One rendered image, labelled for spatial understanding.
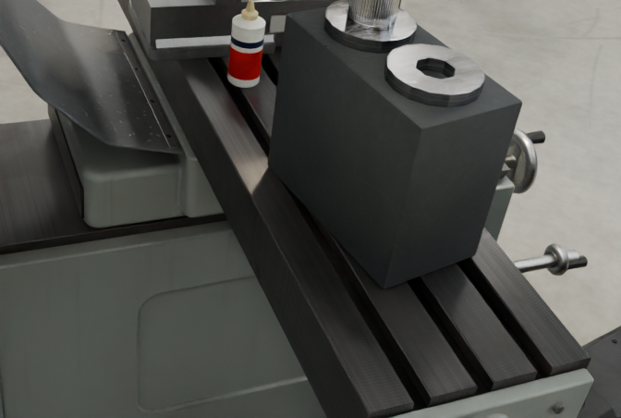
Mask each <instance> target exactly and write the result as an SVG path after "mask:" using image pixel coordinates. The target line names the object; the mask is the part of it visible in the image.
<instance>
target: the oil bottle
mask: <svg viewBox="0 0 621 418"><path fill-rule="evenodd" d="M264 31H265V20H264V19H263V18H261V17H259V16H258V11H256V10H255V9H254V3H253V0H249V1H248V4H247V7H246V9H243V10H242V11H241V14H240V15H236V16H234V17H233V20H232V31H231V42H230V50H229V61H228V73H227V79H228V81H229V82H230V83H232V84H233V85H235V86H237V87H241V88H250V87H253V86H255V85H257V84H258V83H259V80H260V74H261V65H262V49H263V41H264Z"/></svg>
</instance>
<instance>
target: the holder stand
mask: <svg viewBox="0 0 621 418"><path fill-rule="evenodd" d="M348 5H349V0H339V1H336V2H333V3H332V4H331V5H329V6H327V7H322V8H316V9H311V10H305V11H300V12H295V13H289V14H287V15H286V23H285V30H284V38H283V45H282V53H281V60H280V68H279V75H278V82H277V90H276V97H275V105H274V119H273V126H272V134H271V141H270V149H269V156H268V167H270V168H271V169H272V170H273V172H274V173H275V174H276V175H277V176H278V177H279V178H280V179H281V180H282V181H283V182H284V183H285V184H286V186H287V187H288V188H289V189H290V190H291V191H292V192H293V193H294V194H295V195H296V196H297V197H298V198H299V200H300V201H301V202H302V203H303V204H304V205H305V206H306V207H307V208H308V209H309V210H310V211H311V212H312V214H313V215H314V216H315V217H316V218H317V219H318V220H319V221H320V222H321V223H322V224H323V225H324V226H325V227H326V229H327V230H328V231H329V232H330V233H331V234H332V235H333V236H334V237H335V238H336V239H337V240H338V241H339V243H340V244H341V245H342V246H343V247H344V248H345V249H346V250H347V251H348V252H349V253H350V254H351V255H352V257H353V258H354V259H355V260H356V261H357V262H358V263H359V264H360V265H361V266H362V267H363V268H364V269H365V270H366V272H367V273H368V274H369V275H370V276H371V277H372V278H373V279H374V280H375V281H376V282H377V283H378V284H379V286H380V287H381V288H382V289H388V288H391V287H393V286H395V285H398V284H400V283H403V282H406V281H408V280H411V279H413V278H415V277H420V276H423V275H425V274H428V273H431V272H432V271H435V270H438V269H440V268H443V267H446V266H448V265H451V264H454V263H457V262H460V261H462V260H465V259H468V258H469V257H472V256H474V255H475V254H476V251H477V249H478V246H479V243H480V239H481V234H482V232H483V229H484V225H485V222H486V219H487V216H488V214H489V210H490V207H491V204H492V201H493V196H494V193H495V190H496V187H497V183H498V180H499V178H500V175H501V172H502V168H503V165H504V162H505V158H506V154H507V151H508V148H509V145H510V142H511V139H512V136H513V133H514V130H515V127H516V124H517V121H518V116H519V113H520V109H521V106H522V101H521V100H520V99H518V98H517V97H516V96H515V95H514V94H513V93H511V92H509V91H508V90H507V89H505V88H504V87H503V86H501V85H500V84H499V83H497V82H496V81H494V80H493V79H491V78H490V77H489V76H487V75H486V74H485V73H483V71H482V68H481V67H480V66H479V65H478V64H477V63H476V62H475V61H474V60H473V59H471V58H469V57H467V56H465V55H463V54H461V53H459V52H458V51H455V50H452V49H451V48H449V47H448V46H447V45H445V44H444V43H442V42H441V41H439V40H438V39H437V38H435V37H434V36H433V35H431V34H430V33H429V32H427V31H426V30H425V29H423V28H422V27H421V26H420V25H418V24H417V23H416V20H415V19H414V18H413V17H412V16H410V14H409V13H408V12H407V11H405V10H404V9H402V8H400V7H399V8H398V10H397V14H396V23H395V25H394V26H393V27H391V28H389V29H386V30H369V29H365V28H362V27H360V26H358V25H356V24H354V23H353V22H351V21H350V20H349V18H348V17H347V11H348Z"/></svg>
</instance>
